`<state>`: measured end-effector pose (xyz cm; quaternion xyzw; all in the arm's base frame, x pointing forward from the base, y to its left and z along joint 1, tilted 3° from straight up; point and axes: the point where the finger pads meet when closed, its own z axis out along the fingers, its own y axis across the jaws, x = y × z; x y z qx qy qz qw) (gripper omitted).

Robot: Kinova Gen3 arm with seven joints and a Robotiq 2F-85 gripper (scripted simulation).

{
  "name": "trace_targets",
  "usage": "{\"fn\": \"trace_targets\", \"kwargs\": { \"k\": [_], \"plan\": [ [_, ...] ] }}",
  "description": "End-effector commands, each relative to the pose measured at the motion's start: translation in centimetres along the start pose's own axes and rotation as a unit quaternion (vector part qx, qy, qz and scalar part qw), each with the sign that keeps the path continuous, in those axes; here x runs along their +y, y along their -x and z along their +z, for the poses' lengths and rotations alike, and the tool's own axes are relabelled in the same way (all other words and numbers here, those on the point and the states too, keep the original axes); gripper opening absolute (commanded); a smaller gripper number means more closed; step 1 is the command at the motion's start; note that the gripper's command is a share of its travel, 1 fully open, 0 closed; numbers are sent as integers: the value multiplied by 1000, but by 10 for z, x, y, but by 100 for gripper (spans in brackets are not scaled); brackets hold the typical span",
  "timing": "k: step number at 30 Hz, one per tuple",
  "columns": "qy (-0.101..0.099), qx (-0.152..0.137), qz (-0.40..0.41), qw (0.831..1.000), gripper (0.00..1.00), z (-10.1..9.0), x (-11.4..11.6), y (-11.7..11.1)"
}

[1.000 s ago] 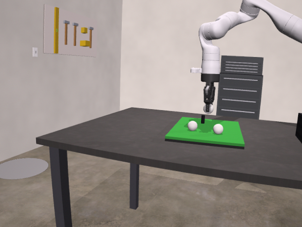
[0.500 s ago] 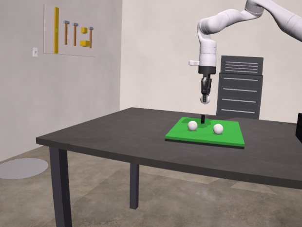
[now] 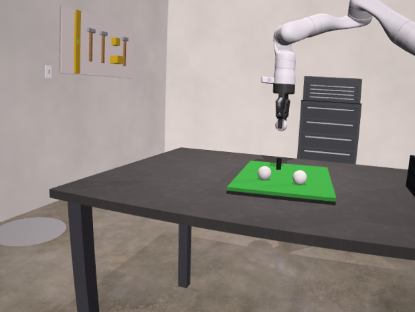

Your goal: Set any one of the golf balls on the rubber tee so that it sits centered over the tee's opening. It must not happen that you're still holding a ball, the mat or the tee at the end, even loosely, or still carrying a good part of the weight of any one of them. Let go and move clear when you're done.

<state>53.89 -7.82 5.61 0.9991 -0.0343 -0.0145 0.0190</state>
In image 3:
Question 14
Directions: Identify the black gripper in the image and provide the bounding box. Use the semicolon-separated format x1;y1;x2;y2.
273;84;295;131

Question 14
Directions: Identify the green rectangular mat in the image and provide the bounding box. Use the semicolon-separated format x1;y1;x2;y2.
227;158;336;205

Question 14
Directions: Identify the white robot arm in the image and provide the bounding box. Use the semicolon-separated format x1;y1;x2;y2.
261;0;415;84

